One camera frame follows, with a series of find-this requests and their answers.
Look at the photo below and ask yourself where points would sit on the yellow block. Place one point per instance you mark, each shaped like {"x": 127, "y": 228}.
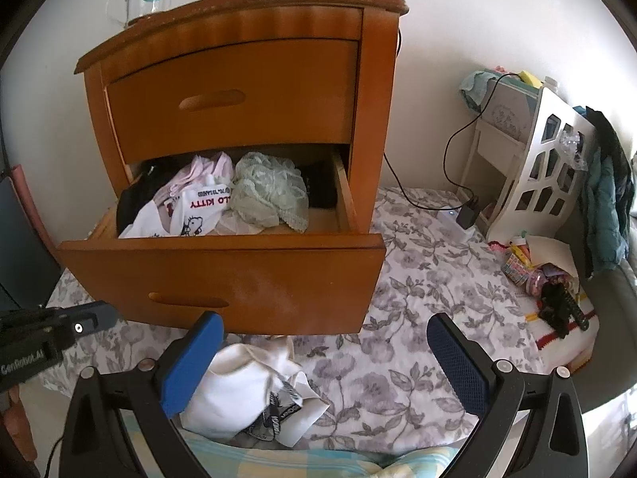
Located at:
{"x": 528, "y": 78}

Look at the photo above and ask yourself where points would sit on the white paper sheet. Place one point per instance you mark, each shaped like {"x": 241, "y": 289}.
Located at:
{"x": 547, "y": 249}

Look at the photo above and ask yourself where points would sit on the black lace garment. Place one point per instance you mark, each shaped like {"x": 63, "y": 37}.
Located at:
{"x": 132, "y": 204}

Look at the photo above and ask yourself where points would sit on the teal crumpled cloth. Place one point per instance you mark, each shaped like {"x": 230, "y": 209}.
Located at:
{"x": 473, "y": 84}

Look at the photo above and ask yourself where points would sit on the pink garment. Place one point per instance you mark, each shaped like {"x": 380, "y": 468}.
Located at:
{"x": 199, "y": 172}

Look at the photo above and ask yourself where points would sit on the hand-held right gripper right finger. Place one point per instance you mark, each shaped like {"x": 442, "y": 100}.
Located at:
{"x": 460, "y": 368}

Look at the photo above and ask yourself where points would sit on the pale green lace garment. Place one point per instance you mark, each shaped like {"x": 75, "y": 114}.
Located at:
{"x": 263, "y": 189}

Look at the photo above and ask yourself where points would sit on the white sheer garment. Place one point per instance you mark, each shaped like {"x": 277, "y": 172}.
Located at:
{"x": 239, "y": 225}

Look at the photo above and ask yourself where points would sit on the black charger adapter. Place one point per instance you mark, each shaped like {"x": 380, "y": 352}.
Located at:
{"x": 468, "y": 214}

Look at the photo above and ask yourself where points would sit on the pale printed box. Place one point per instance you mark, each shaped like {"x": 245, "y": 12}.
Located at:
{"x": 505, "y": 114}

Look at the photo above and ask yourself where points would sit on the wooden nightstand drawer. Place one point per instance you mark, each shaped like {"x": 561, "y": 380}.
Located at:
{"x": 249, "y": 109}
{"x": 249, "y": 284}

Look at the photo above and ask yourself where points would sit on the teal quilted jacket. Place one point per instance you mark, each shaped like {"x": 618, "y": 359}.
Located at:
{"x": 604, "y": 214}

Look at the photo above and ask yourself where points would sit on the wooden nightstand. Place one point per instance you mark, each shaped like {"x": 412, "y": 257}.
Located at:
{"x": 371, "y": 109}

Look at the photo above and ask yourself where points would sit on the checkered yellow blue blanket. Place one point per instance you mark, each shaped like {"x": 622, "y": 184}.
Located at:
{"x": 308, "y": 463}

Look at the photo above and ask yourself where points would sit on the pink round toy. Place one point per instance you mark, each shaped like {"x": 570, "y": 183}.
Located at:
{"x": 536, "y": 284}

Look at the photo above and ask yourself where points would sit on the person's left hand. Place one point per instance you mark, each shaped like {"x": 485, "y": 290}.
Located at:
{"x": 15, "y": 423}

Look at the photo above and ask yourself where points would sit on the white garment black waistband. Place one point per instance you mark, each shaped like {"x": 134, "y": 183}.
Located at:
{"x": 239, "y": 383}

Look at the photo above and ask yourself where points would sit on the white cartoon print garment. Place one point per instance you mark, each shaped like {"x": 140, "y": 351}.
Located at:
{"x": 199, "y": 209}

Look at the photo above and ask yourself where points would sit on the floral bedsheet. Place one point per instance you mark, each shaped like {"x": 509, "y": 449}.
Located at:
{"x": 398, "y": 358}

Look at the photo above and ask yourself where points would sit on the white power strip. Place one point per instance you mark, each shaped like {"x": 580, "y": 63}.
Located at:
{"x": 450, "y": 216}

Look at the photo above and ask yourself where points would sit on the white house-shaped shelf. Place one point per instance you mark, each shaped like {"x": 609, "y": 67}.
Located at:
{"x": 540, "y": 104}

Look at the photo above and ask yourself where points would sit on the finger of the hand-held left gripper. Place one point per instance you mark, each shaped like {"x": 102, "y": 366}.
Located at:
{"x": 89, "y": 318}

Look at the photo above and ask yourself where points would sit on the black hanging garment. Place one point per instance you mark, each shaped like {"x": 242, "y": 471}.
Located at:
{"x": 602, "y": 129}

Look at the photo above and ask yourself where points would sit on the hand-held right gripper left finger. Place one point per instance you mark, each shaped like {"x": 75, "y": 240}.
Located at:
{"x": 191, "y": 366}

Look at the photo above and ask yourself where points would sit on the dark board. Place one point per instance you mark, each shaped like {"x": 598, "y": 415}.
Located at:
{"x": 22, "y": 249}

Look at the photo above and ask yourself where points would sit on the clear plastic wrap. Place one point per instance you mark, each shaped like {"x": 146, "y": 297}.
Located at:
{"x": 570, "y": 142}

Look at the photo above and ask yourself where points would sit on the colourful printed toy container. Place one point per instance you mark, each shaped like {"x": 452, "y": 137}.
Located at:
{"x": 515, "y": 266}

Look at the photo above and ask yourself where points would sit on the purple toy packet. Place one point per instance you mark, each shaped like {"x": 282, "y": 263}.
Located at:
{"x": 553, "y": 273}

